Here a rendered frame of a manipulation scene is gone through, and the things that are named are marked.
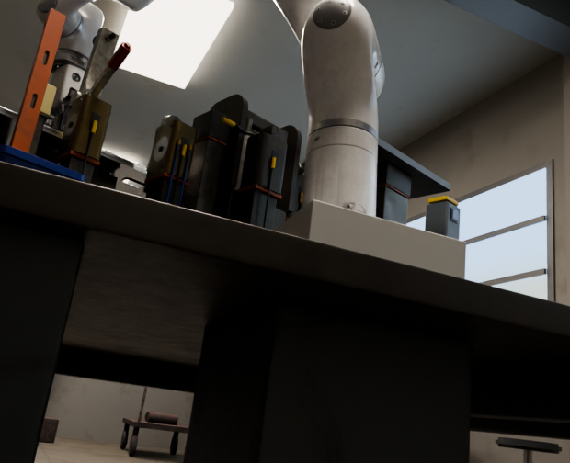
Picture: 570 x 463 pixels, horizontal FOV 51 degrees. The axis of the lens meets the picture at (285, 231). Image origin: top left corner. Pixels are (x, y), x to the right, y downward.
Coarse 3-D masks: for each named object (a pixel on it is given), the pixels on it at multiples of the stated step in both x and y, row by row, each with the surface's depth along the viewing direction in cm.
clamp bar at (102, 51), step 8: (104, 32) 118; (112, 32) 118; (96, 40) 118; (104, 40) 118; (112, 40) 118; (96, 48) 117; (104, 48) 118; (112, 48) 119; (96, 56) 117; (104, 56) 118; (88, 64) 117; (96, 64) 117; (104, 64) 118; (88, 72) 116; (96, 72) 117; (88, 80) 116; (96, 80) 117; (80, 88) 117; (88, 88) 116
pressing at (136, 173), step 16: (0, 112) 109; (16, 112) 111; (0, 128) 118; (48, 128) 114; (48, 144) 123; (112, 160) 126; (128, 160) 126; (128, 176) 134; (144, 176) 133; (128, 192) 144; (144, 192) 143
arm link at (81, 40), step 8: (80, 8) 131; (88, 8) 131; (96, 8) 133; (88, 16) 131; (96, 16) 132; (80, 24) 128; (88, 24) 130; (96, 24) 132; (80, 32) 128; (88, 32) 130; (96, 32) 132; (64, 40) 128; (72, 40) 128; (80, 40) 129; (88, 40) 130; (64, 48) 127; (72, 48) 128; (80, 48) 129; (88, 48) 130; (88, 56) 130
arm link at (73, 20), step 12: (48, 0) 123; (60, 0) 122; (72, 0) 122; (84, 0) 123; (120, 0) 129; (132, 0) 130; (144, 0) 132; (36, 12) 124; (60, 12) 122; (72, 12) 124; (72, 24) 126
